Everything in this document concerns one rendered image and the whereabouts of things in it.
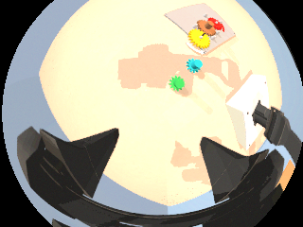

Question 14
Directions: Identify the red gear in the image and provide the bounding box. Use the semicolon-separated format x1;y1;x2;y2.
208;18;223;30

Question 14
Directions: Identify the cyan gear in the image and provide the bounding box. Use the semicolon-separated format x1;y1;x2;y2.
186;58;202;73

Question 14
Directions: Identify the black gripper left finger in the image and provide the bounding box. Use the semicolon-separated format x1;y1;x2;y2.
39;128;120;199

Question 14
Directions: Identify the orange gear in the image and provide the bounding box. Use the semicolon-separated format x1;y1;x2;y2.
196;19;216;37

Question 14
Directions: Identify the yellow gear with black stripe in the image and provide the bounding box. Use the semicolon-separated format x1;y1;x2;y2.
188;29;211;49

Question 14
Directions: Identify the pale pink rectangular board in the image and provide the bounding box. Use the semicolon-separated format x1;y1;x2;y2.
164;3;235;54

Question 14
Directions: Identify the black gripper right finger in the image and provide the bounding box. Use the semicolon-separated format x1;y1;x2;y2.
200;136;270;203

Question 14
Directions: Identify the green gear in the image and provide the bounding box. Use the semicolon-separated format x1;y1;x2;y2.
169;75;185;91

